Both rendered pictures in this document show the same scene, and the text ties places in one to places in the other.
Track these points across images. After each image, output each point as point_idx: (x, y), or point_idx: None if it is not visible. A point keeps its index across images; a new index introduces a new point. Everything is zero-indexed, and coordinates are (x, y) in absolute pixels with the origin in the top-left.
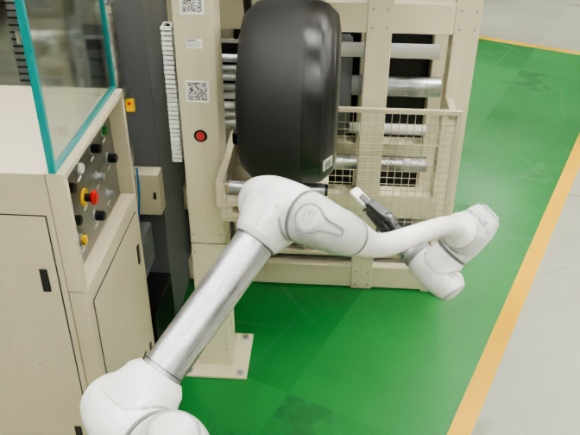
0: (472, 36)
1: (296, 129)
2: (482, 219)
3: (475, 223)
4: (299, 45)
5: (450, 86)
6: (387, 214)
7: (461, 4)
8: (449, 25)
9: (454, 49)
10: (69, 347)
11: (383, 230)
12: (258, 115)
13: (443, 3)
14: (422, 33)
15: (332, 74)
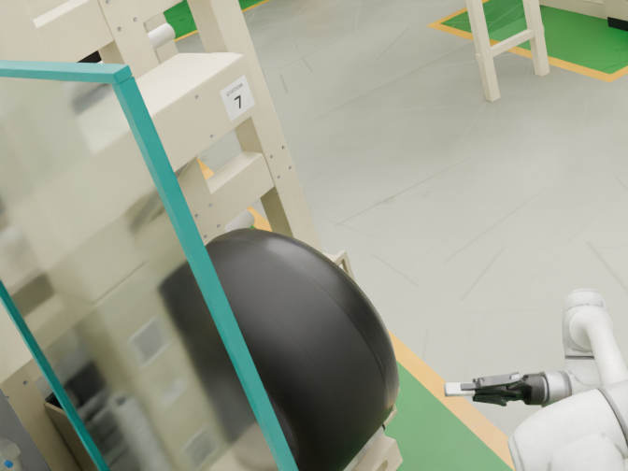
0: (291, 174)
1: (377, 377)
2: (597, 302)
3: (600, 309)
4: (311, 285)
5: (298, 239)
6: (512, 378)
7: (267, 149)
8: (266, 178)
9: (283, 199)
10: None
11: (508, 399)
12: (339, 396)
13: (249, 161)
14: (249, 205)
15: (359, 289)
